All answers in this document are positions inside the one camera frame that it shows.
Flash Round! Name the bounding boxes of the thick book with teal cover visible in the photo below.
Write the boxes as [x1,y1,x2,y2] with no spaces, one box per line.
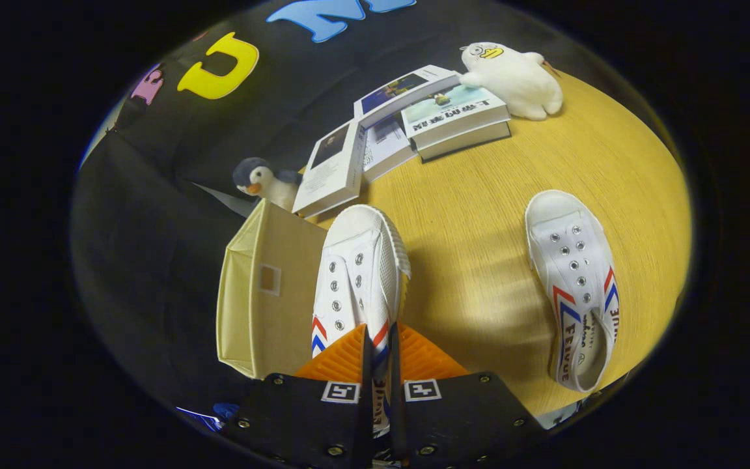
[401,85,511,147]

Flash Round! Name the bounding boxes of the white shoe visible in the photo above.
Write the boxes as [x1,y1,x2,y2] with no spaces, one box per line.
[523,189,621,393]
[310,204,413,437]

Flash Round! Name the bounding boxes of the blue and white item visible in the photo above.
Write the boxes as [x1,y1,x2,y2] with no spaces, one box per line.
[176,402,240,432]

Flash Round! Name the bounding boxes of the beige fabric storage box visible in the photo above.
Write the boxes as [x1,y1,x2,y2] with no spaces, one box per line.
[216,199,329,380]

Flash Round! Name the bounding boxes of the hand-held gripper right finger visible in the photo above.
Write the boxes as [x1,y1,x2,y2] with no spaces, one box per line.
[388,324,545,469]

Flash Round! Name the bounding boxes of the grey penguin plush toy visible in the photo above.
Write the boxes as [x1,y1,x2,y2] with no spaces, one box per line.
[232,156,304,212]

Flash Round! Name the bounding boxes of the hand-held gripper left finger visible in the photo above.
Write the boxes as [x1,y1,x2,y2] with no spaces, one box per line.
[222,324,376,469]

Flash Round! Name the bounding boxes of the grey book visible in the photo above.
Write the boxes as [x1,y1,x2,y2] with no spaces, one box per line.
[414,121,512,162]

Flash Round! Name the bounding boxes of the book with blue picture cover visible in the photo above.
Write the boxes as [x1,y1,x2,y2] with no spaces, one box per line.
[354,64,462,130]

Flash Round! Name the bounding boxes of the white duck plush toy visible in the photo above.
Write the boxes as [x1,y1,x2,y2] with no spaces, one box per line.
[458,41,564,122]

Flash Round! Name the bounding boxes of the white book with portrait cover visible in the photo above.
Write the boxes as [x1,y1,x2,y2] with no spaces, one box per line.
[292,119,368,219]

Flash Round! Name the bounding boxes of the thin white booklet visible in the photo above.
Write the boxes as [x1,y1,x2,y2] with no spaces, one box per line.
[362,116,418,183]

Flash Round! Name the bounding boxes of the black backdrop cloth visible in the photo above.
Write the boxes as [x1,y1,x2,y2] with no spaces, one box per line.
[72,0,610,418]

